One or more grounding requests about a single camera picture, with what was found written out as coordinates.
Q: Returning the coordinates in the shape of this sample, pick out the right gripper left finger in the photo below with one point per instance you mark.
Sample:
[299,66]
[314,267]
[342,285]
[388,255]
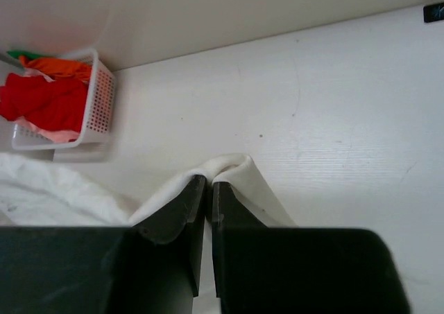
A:
[160,271]

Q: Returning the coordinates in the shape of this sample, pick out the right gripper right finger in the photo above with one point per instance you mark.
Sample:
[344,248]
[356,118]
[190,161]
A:
[251,260]

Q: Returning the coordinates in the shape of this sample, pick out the white t shirt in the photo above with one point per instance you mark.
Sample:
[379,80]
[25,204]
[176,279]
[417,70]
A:
[38,193]

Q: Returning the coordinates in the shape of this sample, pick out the white plastic laundry basket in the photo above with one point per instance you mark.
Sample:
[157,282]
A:
[97,120]

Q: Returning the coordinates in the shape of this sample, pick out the pink cloth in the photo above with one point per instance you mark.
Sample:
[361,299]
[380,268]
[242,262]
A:
[61,136]

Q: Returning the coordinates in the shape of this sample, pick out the red t shirt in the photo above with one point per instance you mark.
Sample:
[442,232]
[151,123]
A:
[52,106]

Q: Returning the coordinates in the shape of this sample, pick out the orange t shirt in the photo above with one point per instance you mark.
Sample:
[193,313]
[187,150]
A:
[57,68]

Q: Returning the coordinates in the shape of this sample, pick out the green cloth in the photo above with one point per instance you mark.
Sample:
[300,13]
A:
[16,54]

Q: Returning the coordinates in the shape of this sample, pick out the black label on table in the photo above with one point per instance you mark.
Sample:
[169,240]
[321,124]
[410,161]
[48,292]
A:
[433,13]

